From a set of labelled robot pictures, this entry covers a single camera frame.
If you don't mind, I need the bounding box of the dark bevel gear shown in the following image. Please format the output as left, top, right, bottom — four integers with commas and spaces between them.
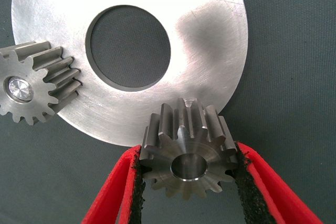
139, 97, 239, 200

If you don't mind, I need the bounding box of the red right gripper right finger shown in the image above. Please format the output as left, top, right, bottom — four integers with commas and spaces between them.
232, 141, 324, 224

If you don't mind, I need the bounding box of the small steel planetary gear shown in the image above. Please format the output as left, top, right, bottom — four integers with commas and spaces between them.
0, 40, 83, 126

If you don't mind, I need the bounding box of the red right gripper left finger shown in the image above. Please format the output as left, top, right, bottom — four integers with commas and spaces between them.
81, 145, 146, 224

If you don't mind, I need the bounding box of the round metal carrier plate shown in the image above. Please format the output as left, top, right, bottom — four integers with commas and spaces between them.
11, 0, 249, 147

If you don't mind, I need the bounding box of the dark grey table cloth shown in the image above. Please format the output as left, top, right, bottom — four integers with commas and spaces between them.
0, 0, 336, 224

